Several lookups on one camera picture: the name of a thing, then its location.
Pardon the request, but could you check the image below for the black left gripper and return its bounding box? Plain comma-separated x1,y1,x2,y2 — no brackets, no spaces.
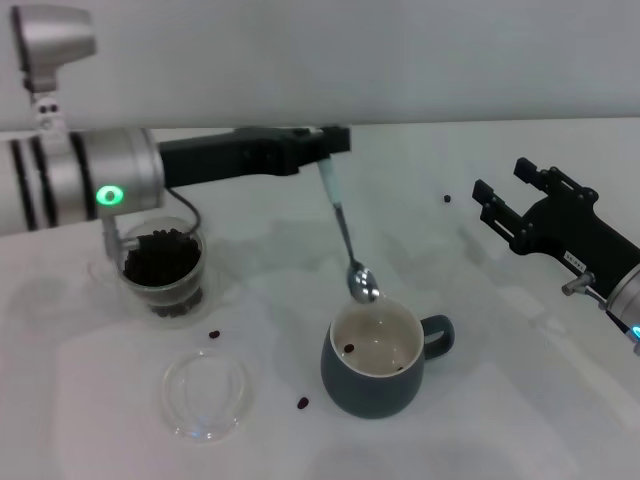
159,124,352,190

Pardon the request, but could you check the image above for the spoon with light blue handle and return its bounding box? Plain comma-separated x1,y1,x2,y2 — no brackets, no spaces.
317,154,384,305

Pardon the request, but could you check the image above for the clear glass lid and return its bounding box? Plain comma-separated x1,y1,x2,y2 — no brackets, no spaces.
160,348,254,444

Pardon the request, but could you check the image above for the roasted coffee beans pile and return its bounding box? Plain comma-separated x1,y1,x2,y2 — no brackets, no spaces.
123,228,203,288

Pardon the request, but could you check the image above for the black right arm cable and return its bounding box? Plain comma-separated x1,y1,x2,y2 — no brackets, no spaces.
592,289,640,346

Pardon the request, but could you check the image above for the silver cable connector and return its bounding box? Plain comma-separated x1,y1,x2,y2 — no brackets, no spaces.
560,272,596,298

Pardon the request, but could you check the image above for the clear glass saucer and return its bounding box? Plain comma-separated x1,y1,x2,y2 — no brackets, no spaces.
87,249,222,331

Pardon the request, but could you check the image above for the dark blue ceramic mug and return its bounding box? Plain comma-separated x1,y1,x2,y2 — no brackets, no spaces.
320,302,457,420

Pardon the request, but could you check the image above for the clear double-wall glass cup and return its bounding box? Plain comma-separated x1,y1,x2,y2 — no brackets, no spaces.
115,215,208,320

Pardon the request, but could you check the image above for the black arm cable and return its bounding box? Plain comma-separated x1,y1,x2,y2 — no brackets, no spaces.
592,289,640,346
167,187,202,239

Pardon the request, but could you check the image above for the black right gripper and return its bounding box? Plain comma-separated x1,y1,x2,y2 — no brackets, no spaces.
472,157,640,301

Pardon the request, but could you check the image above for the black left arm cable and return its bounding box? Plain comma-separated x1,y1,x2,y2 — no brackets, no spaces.
167,187,202,239

